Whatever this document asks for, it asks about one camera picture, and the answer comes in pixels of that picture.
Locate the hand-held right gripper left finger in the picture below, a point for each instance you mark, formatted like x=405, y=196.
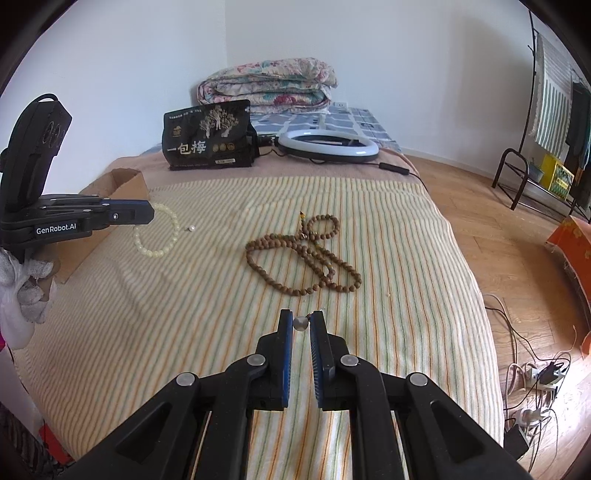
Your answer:
x=287, y=355

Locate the yellow striped cloth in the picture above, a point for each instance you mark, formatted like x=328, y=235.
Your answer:
x=207, y=300

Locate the person's left hand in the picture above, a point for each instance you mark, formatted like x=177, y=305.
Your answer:
x=27, y=286

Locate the small grey pot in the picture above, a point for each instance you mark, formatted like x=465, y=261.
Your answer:
x=537, y=170

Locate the orange patterned cloth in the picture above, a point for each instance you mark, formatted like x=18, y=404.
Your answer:
x=575, y=244

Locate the red plastic item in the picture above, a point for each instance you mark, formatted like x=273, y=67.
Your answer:
x=53, y=441

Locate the brown blanket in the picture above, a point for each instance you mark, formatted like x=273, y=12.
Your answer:
x=277, y=170

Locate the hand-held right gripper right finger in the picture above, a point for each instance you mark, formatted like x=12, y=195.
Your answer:
x=316, y=355

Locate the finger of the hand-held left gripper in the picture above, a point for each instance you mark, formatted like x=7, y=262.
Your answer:
x=74, y=202
x=129, y=214

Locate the white wall socket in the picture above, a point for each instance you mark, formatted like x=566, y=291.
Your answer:
x=340, y=106

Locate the silver round bead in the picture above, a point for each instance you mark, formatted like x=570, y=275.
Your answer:
x=301, y=323

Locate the dark hanging clothes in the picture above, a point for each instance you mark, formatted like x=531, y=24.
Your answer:
x=581, y=120

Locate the cardboard box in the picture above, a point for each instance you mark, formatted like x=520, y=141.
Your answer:
x=129, y=184

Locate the yellow box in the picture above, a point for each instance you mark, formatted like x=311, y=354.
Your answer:
x=558, y=177

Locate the black printed snack bag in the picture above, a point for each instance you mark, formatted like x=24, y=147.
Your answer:
x=203, y=147

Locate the black power adapter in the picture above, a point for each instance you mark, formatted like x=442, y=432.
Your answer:
x=517, y=441

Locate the white power strip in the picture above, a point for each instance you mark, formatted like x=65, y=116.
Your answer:
x=531, y=416
x=538, y=376

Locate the black metal clothes rack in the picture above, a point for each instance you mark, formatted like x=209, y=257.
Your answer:
x=503, y=166

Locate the green striped towel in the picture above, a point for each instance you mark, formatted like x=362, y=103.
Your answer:
x=551, y=101

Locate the folded floral quilt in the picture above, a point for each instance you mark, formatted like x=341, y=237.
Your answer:
x=277, y=78

